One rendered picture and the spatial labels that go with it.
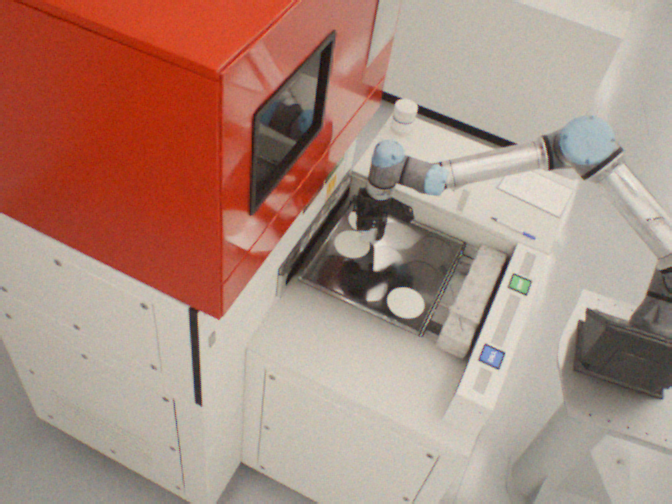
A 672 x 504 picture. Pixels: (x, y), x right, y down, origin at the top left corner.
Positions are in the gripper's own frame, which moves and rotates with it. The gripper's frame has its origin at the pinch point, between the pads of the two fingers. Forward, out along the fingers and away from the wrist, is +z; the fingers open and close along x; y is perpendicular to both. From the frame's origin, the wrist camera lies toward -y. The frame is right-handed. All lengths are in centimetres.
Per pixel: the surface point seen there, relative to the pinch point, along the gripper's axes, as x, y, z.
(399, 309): 23.1, -2.7, 1.3
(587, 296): 17, -64, 9
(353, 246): 0.9, 6.1, 1.2
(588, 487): 49, -82, 81
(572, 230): -79, -130, 91
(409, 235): -2.7, -11.2, 1.4
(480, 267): 8.7, -30.4, 3.3
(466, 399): 53, -11, -4
